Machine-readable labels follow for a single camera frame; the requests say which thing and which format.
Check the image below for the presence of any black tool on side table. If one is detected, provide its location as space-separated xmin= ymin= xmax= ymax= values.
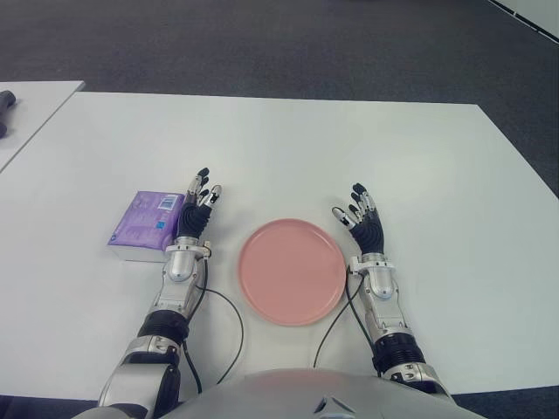
xmin=0 ymin=90 xmax=18 ymax=139

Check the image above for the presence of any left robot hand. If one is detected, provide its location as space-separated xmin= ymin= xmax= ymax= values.
xmin=176 ymin=166 xmax=224 ymax=240

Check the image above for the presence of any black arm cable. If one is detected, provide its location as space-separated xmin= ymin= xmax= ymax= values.
xmin=181 ymin=244 xmax=245 ymax=396
xmin=312 ymin=261 xmax=377 ymax=368

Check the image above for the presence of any pink round plate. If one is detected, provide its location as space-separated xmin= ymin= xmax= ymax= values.
xmin=238 ymin=218 xmax=349 ymax=327

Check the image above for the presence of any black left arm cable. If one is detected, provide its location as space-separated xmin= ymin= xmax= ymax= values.
xmin=181 ymin=244 xmax=245 ymax=396

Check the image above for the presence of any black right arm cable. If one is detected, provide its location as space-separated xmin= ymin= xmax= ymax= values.
xmin=312 ymin=261 xmax=377 ymax=368

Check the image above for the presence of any silver robot torso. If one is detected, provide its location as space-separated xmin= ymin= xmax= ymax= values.
xmin=86 ymin=367 xmax=464 ymax=419

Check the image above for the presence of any white side table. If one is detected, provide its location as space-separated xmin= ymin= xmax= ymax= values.
xmin=0 ymin=80 xmax=85 ymax=174

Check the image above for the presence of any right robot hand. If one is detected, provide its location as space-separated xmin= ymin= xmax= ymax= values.
xmin=331 ymin=182 xmax=386 ymax=255

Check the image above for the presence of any purple tissue paper pack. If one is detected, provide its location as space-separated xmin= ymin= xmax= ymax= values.
xmin=107 ymin=189 xmax=187 ymax=264

